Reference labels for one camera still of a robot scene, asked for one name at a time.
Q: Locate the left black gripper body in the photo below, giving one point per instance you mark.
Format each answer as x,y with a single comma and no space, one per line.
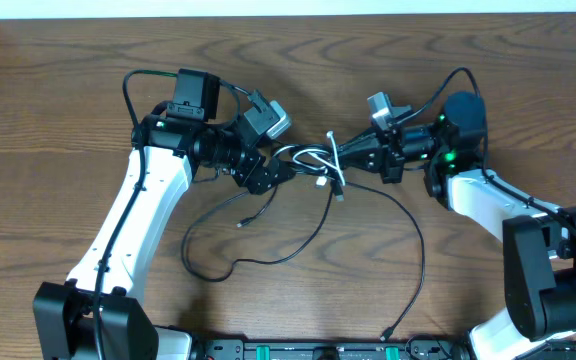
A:
250,167

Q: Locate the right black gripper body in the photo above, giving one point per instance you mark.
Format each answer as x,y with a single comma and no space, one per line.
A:
395,160

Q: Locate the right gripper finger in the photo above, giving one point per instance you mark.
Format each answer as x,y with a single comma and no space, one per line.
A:
370,160
367,142

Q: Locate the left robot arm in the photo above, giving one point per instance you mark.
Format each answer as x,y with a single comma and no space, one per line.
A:
97,313

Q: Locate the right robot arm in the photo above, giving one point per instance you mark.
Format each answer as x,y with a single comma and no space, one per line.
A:
538,238

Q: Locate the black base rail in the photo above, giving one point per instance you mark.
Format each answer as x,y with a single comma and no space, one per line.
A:
318,350

